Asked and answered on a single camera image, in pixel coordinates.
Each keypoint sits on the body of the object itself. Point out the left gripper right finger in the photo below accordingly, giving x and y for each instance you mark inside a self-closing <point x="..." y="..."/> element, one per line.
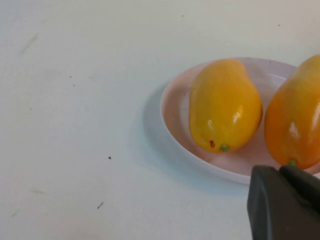
<point x="305" y="190"/>

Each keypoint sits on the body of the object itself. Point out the yellow mango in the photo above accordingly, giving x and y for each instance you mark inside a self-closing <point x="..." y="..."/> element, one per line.
<point x="225" y="105"/>

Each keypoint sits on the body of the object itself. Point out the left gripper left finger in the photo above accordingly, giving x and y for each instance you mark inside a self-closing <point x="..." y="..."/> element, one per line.
<point x="275" y="215"/>

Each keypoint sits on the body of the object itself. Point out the orange-tinted mango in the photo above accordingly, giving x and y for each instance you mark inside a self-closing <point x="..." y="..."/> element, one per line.
<point x="297" y="112"/>

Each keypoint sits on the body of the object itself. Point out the pink round plate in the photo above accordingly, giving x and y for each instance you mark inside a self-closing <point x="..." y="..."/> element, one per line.
<point x="180" y="120"/>

